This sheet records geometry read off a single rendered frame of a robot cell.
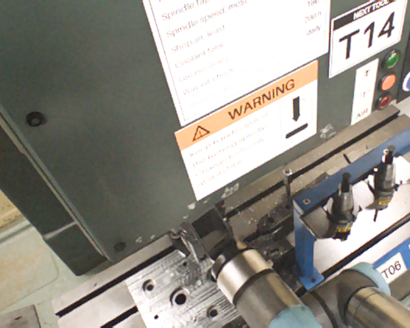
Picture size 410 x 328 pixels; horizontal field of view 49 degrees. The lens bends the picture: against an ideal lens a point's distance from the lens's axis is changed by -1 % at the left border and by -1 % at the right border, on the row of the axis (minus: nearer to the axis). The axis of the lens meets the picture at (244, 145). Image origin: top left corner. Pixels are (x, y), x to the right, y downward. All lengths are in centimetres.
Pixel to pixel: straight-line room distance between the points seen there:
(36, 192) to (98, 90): 102
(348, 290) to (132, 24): 52
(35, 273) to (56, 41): 154
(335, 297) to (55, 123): 51
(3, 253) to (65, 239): 47
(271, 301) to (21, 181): 86
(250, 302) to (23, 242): 139
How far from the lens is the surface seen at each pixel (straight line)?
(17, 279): 183
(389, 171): 92
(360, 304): 68
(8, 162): 126
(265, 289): 62
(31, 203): 138
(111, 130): 36
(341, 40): 45
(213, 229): 65
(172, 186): 44
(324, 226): 90
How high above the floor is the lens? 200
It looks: 49 degrees down
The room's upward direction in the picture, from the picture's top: 9 degrees counter-clockwise
